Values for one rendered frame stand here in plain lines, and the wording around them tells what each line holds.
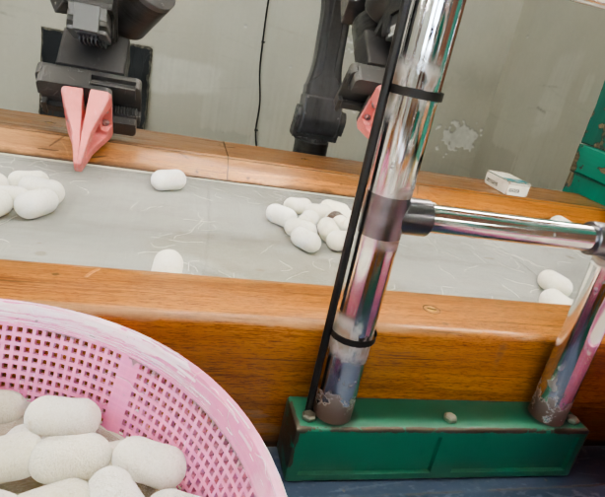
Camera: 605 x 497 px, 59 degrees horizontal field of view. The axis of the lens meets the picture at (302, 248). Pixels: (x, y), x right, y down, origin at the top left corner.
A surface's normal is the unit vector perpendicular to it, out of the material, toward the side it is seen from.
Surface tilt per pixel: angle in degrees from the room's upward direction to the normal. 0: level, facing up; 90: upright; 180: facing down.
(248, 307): 0
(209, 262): 0
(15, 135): 45
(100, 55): 41
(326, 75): 83
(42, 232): 0
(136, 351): 75
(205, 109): 90
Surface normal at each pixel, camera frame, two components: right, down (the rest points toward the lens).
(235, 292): 0.19, -0.91
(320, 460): 0.21, 0.39
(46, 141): 0.28, -0.36
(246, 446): -0.76, -0.20
